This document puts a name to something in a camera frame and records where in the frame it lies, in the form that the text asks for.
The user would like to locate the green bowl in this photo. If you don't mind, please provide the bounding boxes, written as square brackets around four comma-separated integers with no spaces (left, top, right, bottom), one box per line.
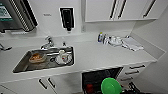
[100,77,124,94]

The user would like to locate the white dishes on counter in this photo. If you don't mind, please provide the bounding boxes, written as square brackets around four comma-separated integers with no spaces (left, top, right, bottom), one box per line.
[121,36,145,53]

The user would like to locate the small white bottle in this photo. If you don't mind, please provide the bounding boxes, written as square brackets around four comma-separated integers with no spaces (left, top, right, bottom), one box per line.
[102,33,108,45]

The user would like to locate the small blue bottle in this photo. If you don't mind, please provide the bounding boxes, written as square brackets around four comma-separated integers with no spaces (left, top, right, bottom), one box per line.
[96,31,104,44]

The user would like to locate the white cup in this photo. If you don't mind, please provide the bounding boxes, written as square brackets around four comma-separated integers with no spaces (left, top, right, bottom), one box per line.
[54,49,73,66]

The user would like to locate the small chrome sink fitting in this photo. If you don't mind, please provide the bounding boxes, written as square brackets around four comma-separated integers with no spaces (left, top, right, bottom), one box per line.
[61,40,67,48]

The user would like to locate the orange bowl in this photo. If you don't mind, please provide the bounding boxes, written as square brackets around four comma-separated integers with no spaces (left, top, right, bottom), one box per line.
[28,52,47,65]

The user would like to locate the white sink base cabinet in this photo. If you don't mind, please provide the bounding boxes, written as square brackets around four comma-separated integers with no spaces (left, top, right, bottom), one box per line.
[0,73,83,94]

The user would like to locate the steel kitchen sink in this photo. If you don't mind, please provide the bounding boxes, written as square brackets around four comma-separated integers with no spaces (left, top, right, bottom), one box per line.
[12,46,76,75]

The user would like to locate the steel paper towel dispenser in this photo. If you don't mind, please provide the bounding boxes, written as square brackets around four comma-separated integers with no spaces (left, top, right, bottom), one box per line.
[0,0,40,34]

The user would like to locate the white wall outlet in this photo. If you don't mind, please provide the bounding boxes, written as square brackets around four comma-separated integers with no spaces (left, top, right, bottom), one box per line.
[80,24,86,34]

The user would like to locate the white three-door wall cabinet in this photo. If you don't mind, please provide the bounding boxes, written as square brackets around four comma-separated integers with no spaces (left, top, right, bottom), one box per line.
[83,0,168,24]

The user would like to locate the black wall soap dispenser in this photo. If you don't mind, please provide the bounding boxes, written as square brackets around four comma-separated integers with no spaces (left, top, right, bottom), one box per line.
[58,6,77,33]

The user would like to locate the small wall label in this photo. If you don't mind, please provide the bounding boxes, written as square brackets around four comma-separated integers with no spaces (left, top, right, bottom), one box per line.
[43,12,53,17]

